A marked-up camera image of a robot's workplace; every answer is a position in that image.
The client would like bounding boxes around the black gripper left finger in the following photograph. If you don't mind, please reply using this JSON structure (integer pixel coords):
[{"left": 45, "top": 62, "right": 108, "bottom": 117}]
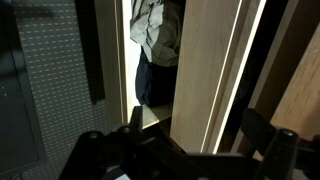
[{"left": 59, "top": 105, "right": 188, "bottom": 180}]

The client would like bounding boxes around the grey crumpled cloth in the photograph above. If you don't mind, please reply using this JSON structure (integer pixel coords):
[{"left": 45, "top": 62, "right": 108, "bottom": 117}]
[{"left": 129, "top": 0, "right": 184, "bottom": 68}]

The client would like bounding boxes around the wood drawer holding colourful clothes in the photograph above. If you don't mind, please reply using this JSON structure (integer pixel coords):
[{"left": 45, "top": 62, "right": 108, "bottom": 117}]
[{"left": 169, "top": 0, "right": 268, "bottom": 155}]

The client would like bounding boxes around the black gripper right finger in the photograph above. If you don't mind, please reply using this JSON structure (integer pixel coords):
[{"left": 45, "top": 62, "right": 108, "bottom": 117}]
[{"left": 240, "top": 108, "right": 320, "bottom": 180}]

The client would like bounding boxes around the navy blue cloth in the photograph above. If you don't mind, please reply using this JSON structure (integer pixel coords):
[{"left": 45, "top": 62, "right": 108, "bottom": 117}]
[{"left": 134, "top": 48, "right": 178, "bottom": 108}]

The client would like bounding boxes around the wood drawer holding grey cloth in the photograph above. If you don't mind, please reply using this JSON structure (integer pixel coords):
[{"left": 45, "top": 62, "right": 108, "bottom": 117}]
[{"left": 94, "top": 0, "right": 175, "bottom": 131}]

